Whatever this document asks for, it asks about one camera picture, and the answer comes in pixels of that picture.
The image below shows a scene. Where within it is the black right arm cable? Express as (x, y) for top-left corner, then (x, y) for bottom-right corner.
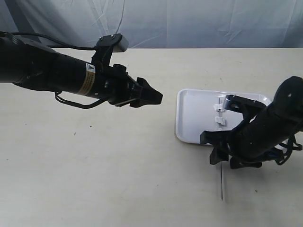
(265, 134), (303, 166)

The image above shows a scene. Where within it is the left robot arm black grey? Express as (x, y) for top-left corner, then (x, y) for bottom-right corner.
(0, 31), (163, 109)

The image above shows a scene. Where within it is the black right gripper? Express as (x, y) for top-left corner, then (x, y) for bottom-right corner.
(200, 120), (262, 169)

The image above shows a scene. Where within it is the white marshmallow piece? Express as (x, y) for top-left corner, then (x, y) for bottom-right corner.
(214, 104), (225, 112)
(215, 116), (226, 126)

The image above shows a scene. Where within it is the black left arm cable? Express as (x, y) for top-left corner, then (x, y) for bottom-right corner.
(9, 32), (107, 110)

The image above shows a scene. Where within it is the thin metal skewer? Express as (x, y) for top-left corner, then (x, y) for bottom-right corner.
(218, 98), (223, 201)

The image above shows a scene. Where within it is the white marshmallow piece top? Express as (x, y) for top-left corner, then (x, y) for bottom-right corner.
(214, 104), (225, 112)

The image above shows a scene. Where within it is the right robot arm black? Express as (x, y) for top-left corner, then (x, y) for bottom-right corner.
(200, 76), (303, 169)

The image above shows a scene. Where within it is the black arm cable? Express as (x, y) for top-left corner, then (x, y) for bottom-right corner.
(265, 134), (303, 166)
(9, 32), (107, 110)

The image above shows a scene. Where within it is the white plastic tray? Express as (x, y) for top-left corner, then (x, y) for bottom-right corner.
(175, 88), (290, 150)

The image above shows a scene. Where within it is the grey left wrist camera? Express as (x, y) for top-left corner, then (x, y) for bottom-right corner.
(95, 33), (129, 52)

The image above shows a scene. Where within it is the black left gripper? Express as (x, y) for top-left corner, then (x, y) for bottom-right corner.
(94, 64), (163, 108)

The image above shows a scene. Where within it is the blue-grey backdrop cloth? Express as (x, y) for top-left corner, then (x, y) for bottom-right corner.
(0, 0), (303, 48)

